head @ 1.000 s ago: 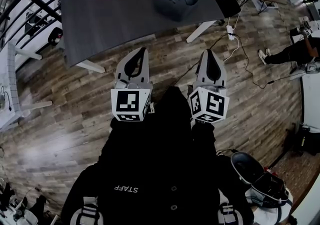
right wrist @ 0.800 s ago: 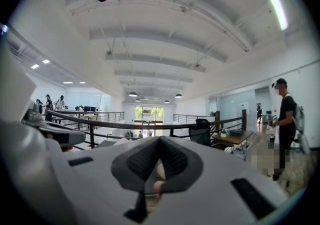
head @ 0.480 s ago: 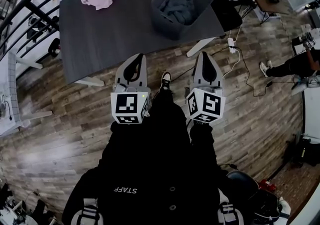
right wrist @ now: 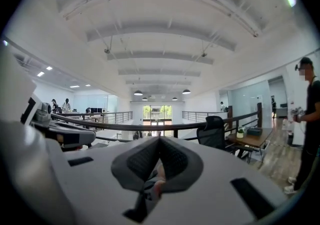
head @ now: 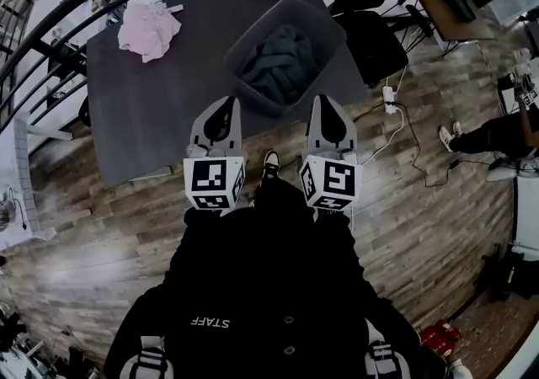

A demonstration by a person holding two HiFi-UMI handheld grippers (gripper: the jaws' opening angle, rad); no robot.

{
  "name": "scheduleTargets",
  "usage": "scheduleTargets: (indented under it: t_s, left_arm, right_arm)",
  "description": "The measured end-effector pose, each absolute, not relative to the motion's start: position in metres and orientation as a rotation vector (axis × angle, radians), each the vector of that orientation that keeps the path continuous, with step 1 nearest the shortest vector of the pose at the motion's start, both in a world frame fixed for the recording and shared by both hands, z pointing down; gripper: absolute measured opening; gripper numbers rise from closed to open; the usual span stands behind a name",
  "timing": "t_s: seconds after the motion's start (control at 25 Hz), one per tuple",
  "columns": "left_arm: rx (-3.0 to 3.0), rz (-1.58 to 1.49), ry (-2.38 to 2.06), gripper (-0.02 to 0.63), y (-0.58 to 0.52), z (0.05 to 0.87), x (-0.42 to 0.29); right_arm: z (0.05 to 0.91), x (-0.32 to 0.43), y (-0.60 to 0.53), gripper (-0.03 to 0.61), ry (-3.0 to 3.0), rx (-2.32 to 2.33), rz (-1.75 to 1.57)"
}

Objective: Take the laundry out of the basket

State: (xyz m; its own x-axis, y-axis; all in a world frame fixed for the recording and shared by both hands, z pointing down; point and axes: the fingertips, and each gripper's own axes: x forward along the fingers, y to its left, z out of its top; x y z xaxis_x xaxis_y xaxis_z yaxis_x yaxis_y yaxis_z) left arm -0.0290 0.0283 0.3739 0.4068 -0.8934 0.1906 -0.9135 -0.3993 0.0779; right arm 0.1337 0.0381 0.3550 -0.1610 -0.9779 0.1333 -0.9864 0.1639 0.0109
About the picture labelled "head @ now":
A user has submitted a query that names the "person's right forearm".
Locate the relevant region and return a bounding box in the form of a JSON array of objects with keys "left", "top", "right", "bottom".
[{"left": 312, "top": 205, "right": 359, "bottom": 260}]

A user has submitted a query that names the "person's black jacket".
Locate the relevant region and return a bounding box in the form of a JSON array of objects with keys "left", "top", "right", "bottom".
[{"left": 103, "top": 178, "right": 448, "bottom": 379}]

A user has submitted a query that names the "black office chair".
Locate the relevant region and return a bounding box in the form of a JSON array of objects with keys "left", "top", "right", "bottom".
[{"left": 330, "top": 9, "right": 410, "bottom": 88}]

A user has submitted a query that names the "white power cable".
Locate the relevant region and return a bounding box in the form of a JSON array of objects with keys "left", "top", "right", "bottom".
[{"left": 360, "top": 65, "right": 410, "bottom": 166}]

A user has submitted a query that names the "black box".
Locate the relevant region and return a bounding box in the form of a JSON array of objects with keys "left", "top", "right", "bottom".
[{"left": 445, "top": 0, "right": 478, "bottom": 24}]

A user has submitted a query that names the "person's black and white shoe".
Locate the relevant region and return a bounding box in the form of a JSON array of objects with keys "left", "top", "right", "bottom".
[{"left": 260, "top": 149, "right": 282, "bottom": 181}]

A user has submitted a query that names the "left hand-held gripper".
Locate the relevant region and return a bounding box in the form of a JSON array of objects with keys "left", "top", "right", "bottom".
[{"left": 183, "top": 95, "right": 248, "bottom": 217}]

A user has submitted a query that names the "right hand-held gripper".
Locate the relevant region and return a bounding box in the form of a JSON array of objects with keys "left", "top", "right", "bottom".
[{"left": 298, "top": 93, "right": 364, "bottom": 215}]

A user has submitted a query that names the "black metal railing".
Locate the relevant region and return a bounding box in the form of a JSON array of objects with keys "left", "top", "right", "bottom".
[{"left": 0, "top": 0, "right": 506, "bottom": 134}]

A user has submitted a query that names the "white panel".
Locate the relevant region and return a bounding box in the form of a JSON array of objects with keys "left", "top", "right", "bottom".
[{"left": 510, "top": 173, "right": 539, "bottom": 263}]

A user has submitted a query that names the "red bag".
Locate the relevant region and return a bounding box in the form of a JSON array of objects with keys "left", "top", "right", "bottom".
[{"left": 418, "top": 318, "right": 463, "bottom": 358}]

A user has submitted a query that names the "person's left forearm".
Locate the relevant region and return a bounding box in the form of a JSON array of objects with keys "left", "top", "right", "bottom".
[{"left": 179, "top": 205, "right": 232, "bottom": 260}]

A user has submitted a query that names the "pink laundry garment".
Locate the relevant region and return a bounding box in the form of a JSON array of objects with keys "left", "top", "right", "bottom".
[{"left": 117, "top": 1, "right": 183, "bottom": 64}]

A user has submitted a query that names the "black power cable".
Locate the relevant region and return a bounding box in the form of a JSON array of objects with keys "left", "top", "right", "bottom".
[{"left": 352, "top": 101, "right": 494, "bottom": 189}]

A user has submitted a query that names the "grey laundry basket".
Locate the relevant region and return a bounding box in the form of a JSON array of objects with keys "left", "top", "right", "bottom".
[{"left": 223, "top": 0, "right": 348, "bottom": 119}]

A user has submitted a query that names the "grey backpack strap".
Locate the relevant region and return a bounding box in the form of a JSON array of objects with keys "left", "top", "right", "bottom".
[
  {"left": 119, "top": 334, "right": 174, "bottom": 379},
  {"left": 362, "top": 318, "right": 413, "bottom": 379}
]

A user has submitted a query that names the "white power strip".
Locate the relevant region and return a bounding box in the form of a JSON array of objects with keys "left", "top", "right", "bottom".
[{"left": 382, "top": 85, "right": 398, "bottom": 115}]

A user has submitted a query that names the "brown wooden side desk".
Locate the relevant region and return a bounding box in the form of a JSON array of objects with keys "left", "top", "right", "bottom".
[{"left": 402, "top": 0, "right": 496, "bottom": 42}]

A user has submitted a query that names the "dark laundry garment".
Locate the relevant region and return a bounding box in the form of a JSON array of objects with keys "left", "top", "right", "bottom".
[{"left": 241, "top": 24, "right": 322, "bottom": 107}]

